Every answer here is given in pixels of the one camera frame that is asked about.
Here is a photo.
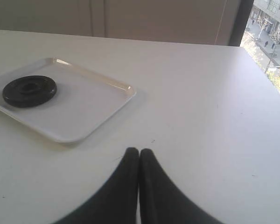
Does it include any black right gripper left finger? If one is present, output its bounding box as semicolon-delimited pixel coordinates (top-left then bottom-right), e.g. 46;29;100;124
56;147;140;224

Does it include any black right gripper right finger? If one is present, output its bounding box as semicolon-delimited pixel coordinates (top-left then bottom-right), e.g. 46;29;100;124
139;149;217;224

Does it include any black weight plate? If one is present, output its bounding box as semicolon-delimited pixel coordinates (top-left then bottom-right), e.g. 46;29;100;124
2;76;57;108

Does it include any white plastic tray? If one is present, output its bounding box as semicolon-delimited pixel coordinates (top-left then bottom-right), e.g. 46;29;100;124
0;58;136;143

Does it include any dark window frame post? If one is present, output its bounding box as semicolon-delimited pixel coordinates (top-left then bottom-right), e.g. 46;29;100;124
228;0;254;47

